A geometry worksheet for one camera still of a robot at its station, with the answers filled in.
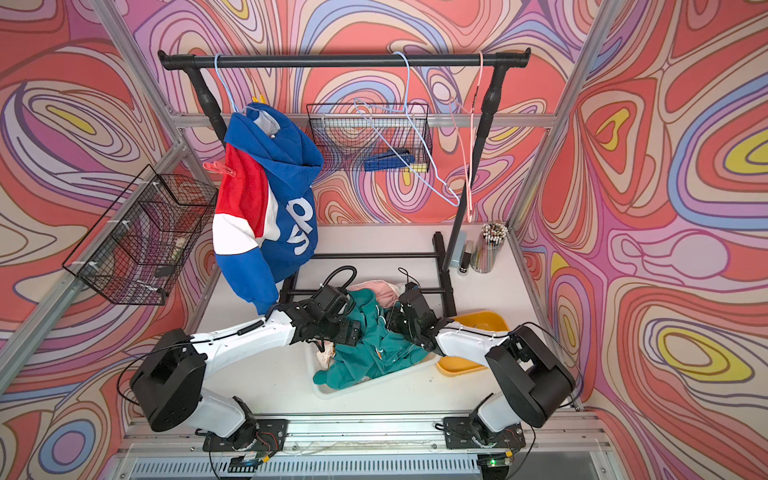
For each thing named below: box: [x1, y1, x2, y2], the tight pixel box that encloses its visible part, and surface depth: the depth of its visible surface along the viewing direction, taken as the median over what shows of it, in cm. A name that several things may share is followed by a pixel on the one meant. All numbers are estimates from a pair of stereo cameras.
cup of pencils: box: [471, 222, 508, 274], surface depth 98 cm
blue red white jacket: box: [213, 103, 324, 315], surface depth 61 cm
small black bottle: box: [459, 240, 474, 273], surface depth 107 cm
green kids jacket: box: [313, 288, 429, 390], surface depth 78 cm
